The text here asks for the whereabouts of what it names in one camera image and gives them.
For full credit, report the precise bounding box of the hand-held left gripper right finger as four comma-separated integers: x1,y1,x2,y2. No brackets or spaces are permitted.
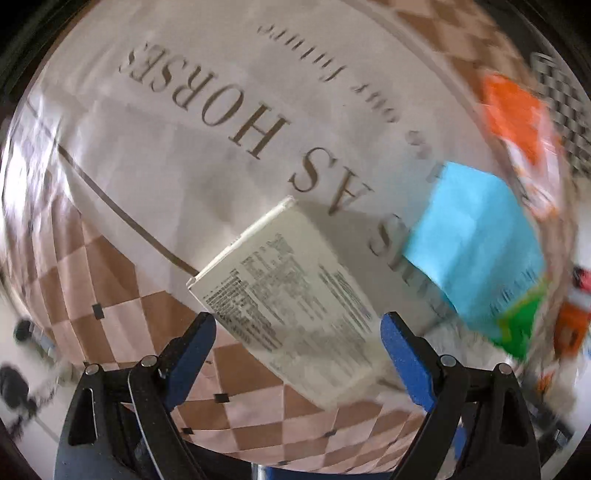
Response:
380,311,542,480

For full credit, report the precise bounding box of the white printed carton box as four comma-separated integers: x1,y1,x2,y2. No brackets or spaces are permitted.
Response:
187,196,387,411

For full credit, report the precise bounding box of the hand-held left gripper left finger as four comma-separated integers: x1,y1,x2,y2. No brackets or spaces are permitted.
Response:
54,312,217,480

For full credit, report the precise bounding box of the light blue carton box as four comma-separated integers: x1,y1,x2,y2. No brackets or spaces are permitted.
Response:
402,161,550,361

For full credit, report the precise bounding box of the orange snack packet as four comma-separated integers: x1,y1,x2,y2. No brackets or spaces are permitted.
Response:
478,71,566,220

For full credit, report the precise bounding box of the checkered printed cloth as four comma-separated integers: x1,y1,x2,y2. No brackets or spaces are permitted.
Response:
0,0,578,472

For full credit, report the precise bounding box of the black and white patterned mat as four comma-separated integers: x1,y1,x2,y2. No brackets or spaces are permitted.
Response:
529,52,591,178

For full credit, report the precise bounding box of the orange and white packet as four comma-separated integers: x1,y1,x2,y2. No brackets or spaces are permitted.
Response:
551,265,591,358

